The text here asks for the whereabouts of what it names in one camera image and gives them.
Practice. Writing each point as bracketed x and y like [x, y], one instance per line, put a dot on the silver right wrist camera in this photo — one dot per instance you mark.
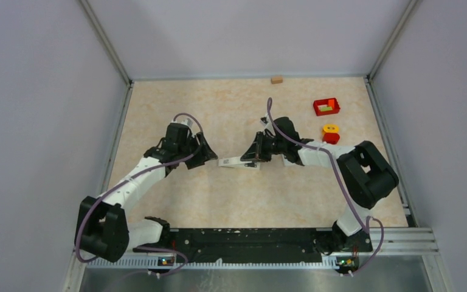
[267, 126]

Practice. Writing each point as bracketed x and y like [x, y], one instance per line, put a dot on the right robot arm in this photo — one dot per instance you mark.
[363, 173]

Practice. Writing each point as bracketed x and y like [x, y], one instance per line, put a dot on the red bin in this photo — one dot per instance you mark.
[327, 106]

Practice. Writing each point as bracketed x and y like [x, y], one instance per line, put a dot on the red block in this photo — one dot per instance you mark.
[331, 138]

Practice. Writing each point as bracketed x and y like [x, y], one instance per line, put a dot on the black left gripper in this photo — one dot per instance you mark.
[207, 154]

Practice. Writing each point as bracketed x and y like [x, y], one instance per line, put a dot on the yellow block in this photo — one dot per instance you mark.
[330, 128]

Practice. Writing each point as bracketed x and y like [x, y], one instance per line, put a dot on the small wooden block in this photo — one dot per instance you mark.
[276, 80]

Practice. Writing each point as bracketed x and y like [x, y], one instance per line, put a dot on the long white battery cover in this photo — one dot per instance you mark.
[231, 162]

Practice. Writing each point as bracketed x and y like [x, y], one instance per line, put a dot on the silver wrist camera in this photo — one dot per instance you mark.
[267, 126]
[183, 119]

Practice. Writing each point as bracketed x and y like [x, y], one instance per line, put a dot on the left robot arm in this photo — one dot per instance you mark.
[102, 226]

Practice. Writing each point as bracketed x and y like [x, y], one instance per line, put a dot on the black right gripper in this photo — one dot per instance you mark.
[256, 151]

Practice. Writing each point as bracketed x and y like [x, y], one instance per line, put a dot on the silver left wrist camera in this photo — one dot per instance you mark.
[183, 119]

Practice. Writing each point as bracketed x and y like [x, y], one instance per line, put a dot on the long white remote control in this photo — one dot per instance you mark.
[248, 165]

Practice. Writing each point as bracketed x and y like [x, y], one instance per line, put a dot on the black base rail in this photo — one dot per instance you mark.
[260, 245]

